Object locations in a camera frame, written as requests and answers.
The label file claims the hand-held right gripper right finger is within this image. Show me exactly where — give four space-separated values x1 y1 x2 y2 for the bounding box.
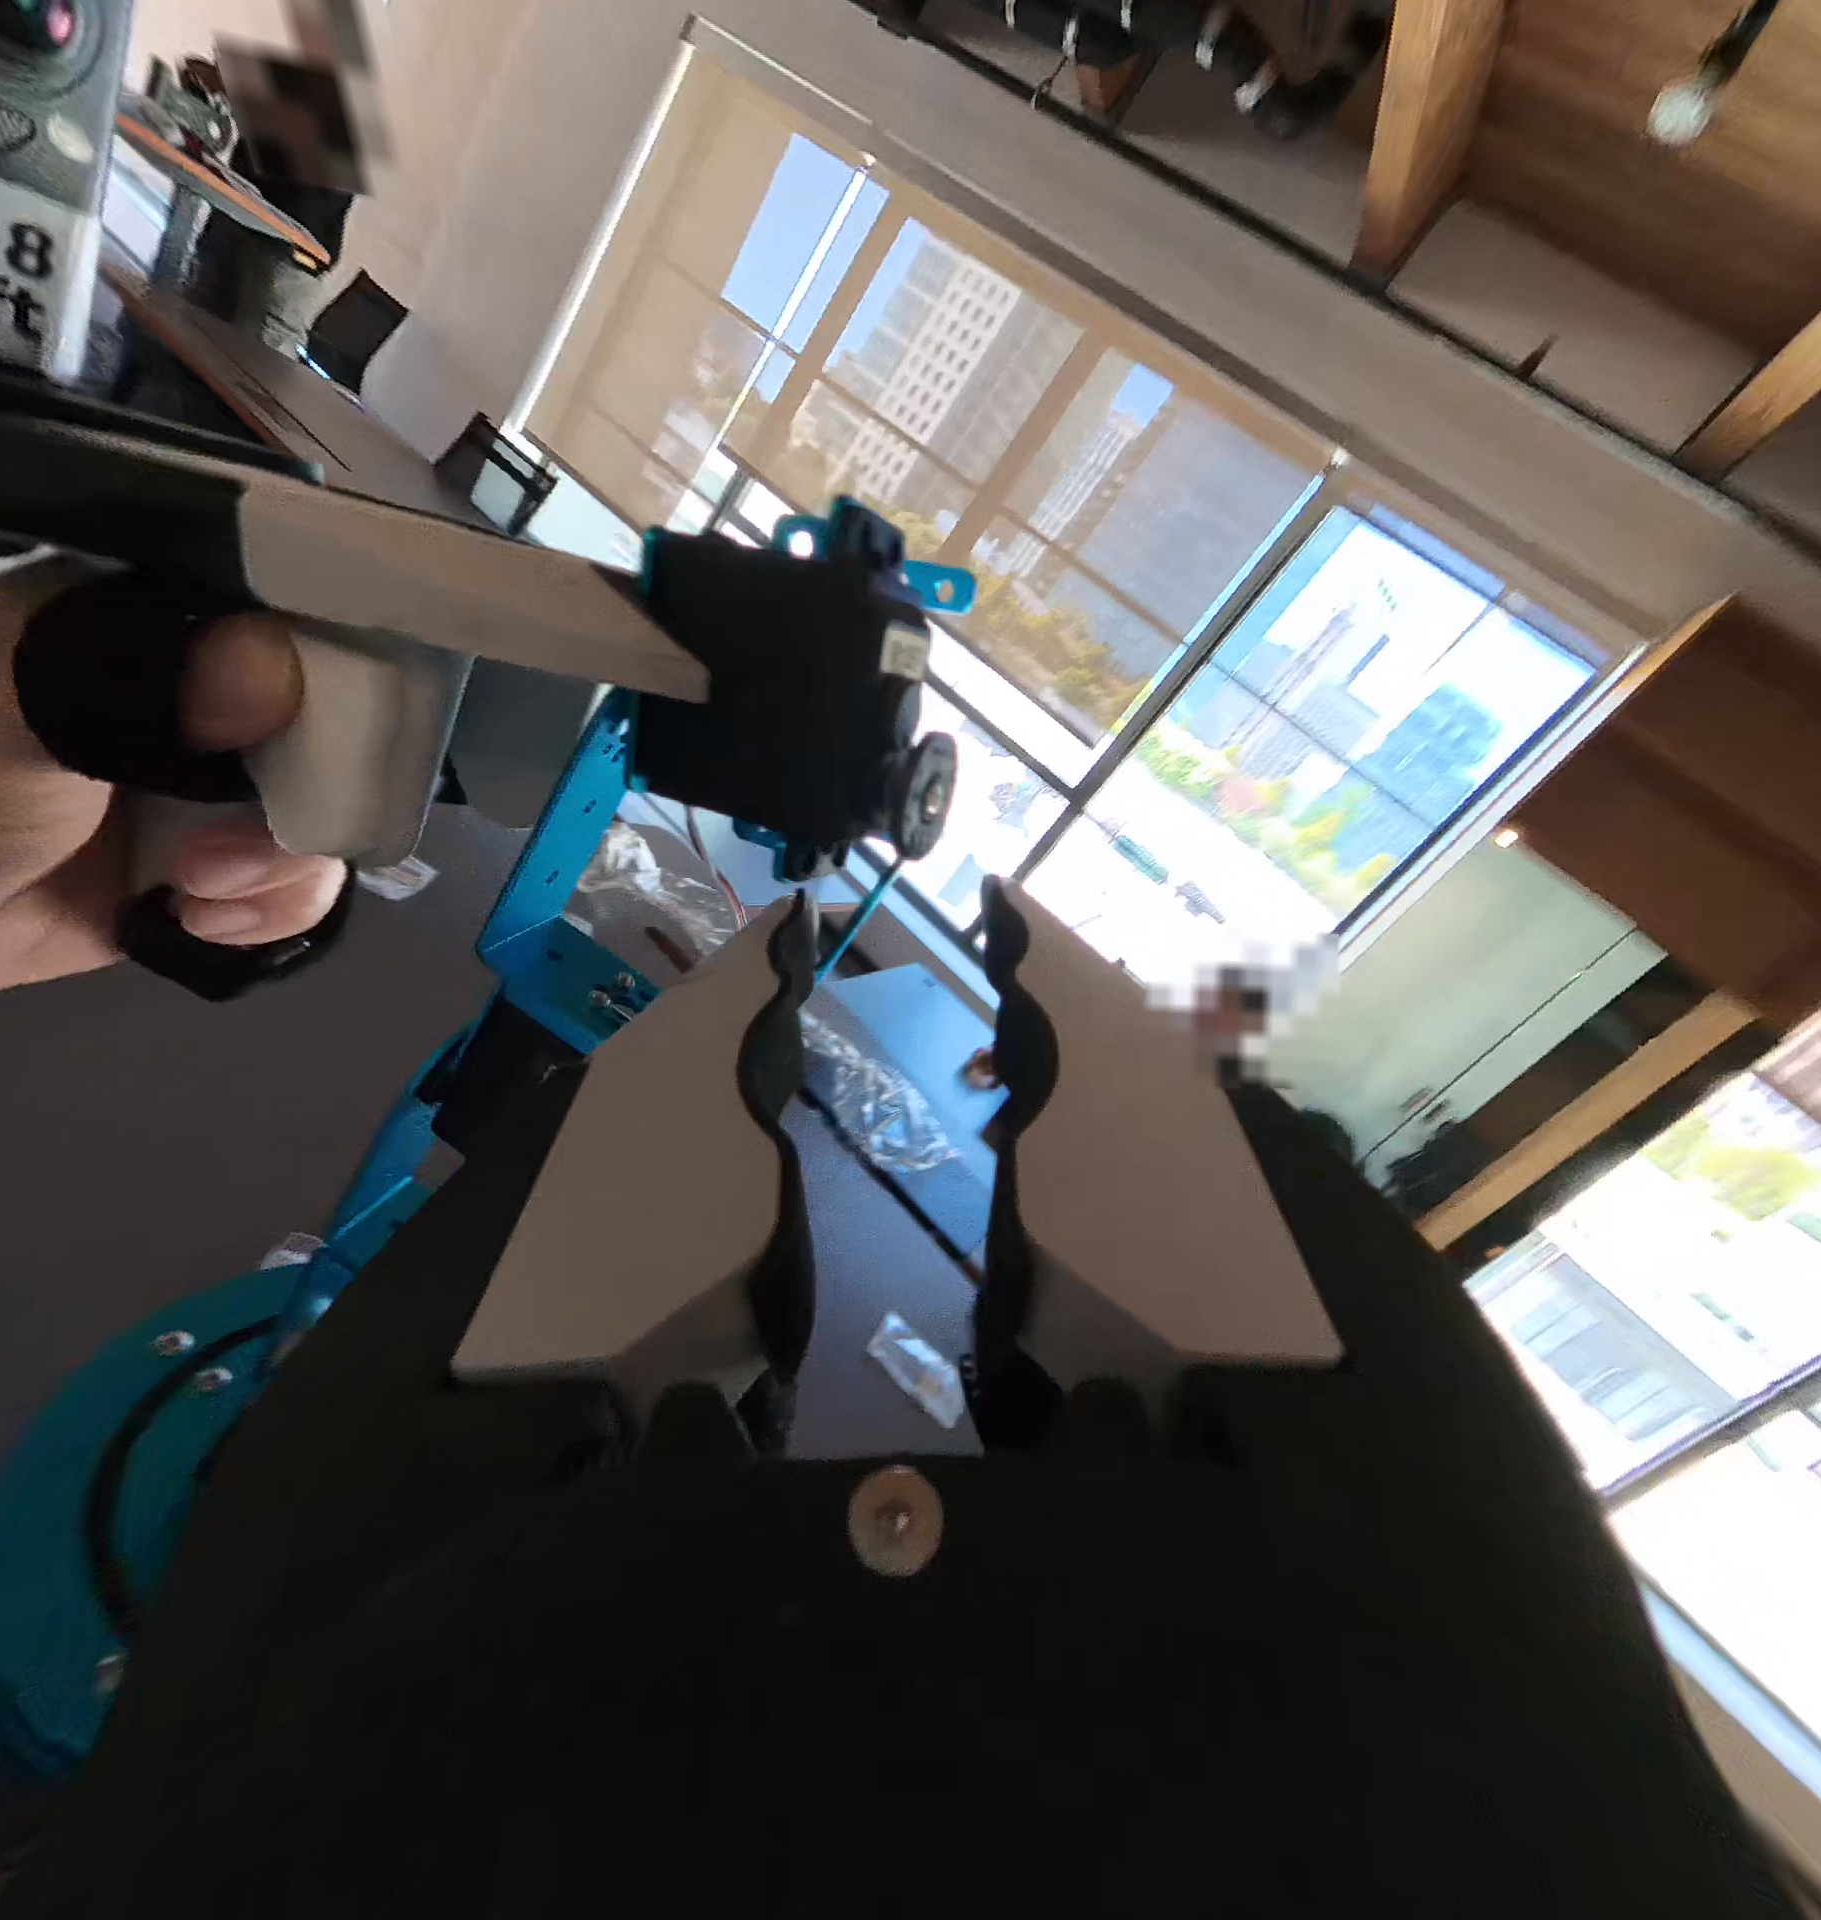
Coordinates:
971 875 1352 1442

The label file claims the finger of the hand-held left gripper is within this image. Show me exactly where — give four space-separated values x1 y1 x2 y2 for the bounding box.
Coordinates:
235 475 712 708

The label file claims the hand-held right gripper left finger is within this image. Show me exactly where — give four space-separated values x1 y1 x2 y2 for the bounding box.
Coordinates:
448 888 822 1442

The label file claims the blue toy robot arm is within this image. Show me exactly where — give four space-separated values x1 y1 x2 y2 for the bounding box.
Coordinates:
0 682 912 1793

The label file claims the person's left hand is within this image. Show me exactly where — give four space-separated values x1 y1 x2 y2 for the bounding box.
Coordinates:
0 575 349 1003

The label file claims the crumpled clear plastic wrap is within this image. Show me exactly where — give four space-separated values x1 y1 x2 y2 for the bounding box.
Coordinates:
568 821 961 1176

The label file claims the black office chair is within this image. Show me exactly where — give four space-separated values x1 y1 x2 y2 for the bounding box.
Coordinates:
307 265 413 396

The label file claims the small clear bag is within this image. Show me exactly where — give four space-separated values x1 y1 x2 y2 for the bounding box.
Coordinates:
865 1308 974 1430

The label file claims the tall side window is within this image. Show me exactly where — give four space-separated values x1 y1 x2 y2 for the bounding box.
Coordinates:
1463 1019 1821 1878

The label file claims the wooden hanging box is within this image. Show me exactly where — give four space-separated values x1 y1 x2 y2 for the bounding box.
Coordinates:
1413 588 1821 1254

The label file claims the ceiling spotlight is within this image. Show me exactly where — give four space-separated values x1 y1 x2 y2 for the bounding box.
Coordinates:
1644 0 1786 147

